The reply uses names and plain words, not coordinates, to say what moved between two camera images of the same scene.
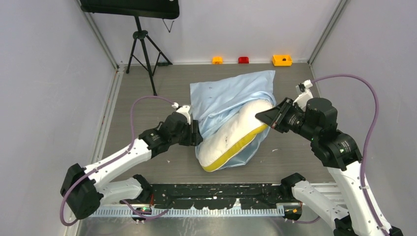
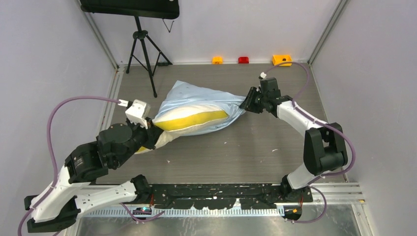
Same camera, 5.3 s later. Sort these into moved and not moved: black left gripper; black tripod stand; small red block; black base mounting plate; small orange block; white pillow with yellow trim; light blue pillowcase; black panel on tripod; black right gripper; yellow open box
Moved: white pillow with yellow trim; black right gripper; black left gripper; light blue pillowcase
Not moved: black tripod stand; black panel on tripod; black base mounting plate; small orange block; small red block; yellow open box
